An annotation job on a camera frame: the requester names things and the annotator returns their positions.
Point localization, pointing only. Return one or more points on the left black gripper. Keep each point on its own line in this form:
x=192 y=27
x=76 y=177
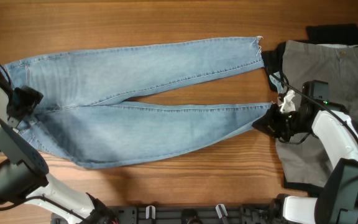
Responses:
x=30 y=98

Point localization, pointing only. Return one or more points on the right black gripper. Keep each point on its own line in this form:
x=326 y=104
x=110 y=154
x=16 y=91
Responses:
x=268 y=121

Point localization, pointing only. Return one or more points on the light blue denim jeans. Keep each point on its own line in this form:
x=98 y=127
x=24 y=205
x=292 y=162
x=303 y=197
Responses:
x=89 y=114

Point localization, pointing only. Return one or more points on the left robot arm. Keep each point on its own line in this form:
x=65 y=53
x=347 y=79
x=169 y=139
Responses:
x=24 y=174

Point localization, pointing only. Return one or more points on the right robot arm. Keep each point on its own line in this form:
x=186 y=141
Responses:
x=338 y=202

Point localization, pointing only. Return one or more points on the black garment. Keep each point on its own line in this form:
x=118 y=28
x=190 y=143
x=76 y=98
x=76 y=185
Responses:
x=342 y=34

